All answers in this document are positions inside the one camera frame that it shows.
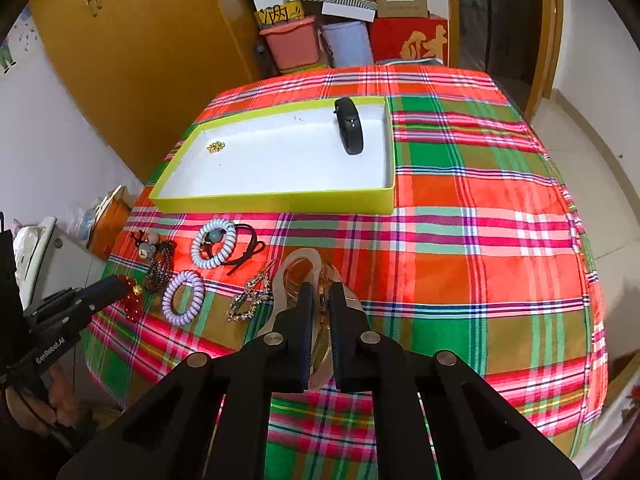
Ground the wall sticker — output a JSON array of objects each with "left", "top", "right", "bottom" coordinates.
[{"left": 0, "top": 10, "right": 36, "bottom": 74}]

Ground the pink plastic bin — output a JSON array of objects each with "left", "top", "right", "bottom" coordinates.
[{"left": 259, "top": 15, "right": 324, "bottom": 75}]

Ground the white appliance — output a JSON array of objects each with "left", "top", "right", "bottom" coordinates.
[{"left": 12, "top": 216, "right": 107, "bottom": 313}]

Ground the red bead bracelet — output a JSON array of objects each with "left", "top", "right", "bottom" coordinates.
[{"left": 118, "top": 275, "right": 146, "bottom": 322}]

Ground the black hair tie with bead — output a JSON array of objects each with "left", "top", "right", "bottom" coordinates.
[{"left": 200, "top": 223, "right": 266, "bottom": 276}]

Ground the yellow patterned container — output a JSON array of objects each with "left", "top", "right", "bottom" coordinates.
[{"left": 254, "top": 1, "right": 306, "bottom": 29}]

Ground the floral cloth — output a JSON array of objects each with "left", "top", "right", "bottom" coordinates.
[{"left": 585, "top": 375, "right": 640, "bottom": 463}]

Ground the pale blue bin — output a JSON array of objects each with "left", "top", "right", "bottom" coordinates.
[{"left": 320, "top": 21, "right": 375, "bottom": 69}]

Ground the light blue spiral hair tie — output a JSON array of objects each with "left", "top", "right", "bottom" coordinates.
[{"left": 191, "top": 219, "right": 242, "bottom": 269}]

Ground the person's left hand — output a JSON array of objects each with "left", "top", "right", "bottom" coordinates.
[{"left": 7, "top": 365, "right": 81, "bottom": 433}]

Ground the purple spiral hair tie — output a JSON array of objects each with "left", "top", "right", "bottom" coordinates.
[{"left": 162, "top": 270, "right": 206, "bottom": 322}]

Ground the white box with striped edge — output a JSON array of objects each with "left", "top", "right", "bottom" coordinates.
[{"left": 321, "top": 0, "right": 378, "bottom": 23}]

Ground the yellow-green shallow box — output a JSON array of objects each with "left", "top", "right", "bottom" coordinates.
[{"left": 149, "top": 95, "right": 396, "bottom": 215}]

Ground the wooden door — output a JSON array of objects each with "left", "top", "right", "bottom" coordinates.
[{"left": 522, "top": 0, "right": 566, "bottom": 121}]

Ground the plaid tablecloth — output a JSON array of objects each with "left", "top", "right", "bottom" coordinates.
[{"left": 82, "top": 64, "right": 610, "bottom": 480}]

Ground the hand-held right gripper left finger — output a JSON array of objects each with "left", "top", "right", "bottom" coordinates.
[{"left": 57, "top": 282, "right": 316, "bottom": 480}]

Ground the bear charm hair tie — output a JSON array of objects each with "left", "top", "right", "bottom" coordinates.
[{"left": 131, "top": 230, "right": 162, "bottom": 261}]

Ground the orange basket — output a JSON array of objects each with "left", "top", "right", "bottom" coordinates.
[{"left": 87, "top": 185, "right": 134, "bottom": 261}]

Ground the rhinestone hair clip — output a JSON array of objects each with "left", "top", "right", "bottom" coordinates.
[{"left": 226, "top": 260, "right": 276, "bottom": 322}]

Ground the red gift box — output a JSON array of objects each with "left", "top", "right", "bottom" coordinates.
[{"left": 369, "top": 15, "right": 449, "bottom": 66}]

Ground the translucent beige hair claw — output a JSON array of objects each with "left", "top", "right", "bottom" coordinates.
[{"left": 257, "top": 248, "right": 361, "bottom": 393}]

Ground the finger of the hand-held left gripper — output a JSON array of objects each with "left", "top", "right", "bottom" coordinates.
[{"left": 22, "top": 275, "right": 133, "bottom": 333}]

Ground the wooden wardrobe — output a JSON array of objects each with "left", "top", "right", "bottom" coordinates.
[{"left": 30, "top": 0, "right": 267, "bottom": 184}]

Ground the black band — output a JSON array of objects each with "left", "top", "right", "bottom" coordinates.
[{"left": 333, "top": 97, "right": 365, "bottom": 156}]

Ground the dark beaded hair clip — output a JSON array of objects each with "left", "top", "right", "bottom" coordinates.
[{"left": 145, "top": 241, "right": 177, "bottom": 294}]

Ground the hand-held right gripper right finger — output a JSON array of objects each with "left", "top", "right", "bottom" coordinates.
[{"left": 327, "top": 282, "right": 583, "bottom": 480}]

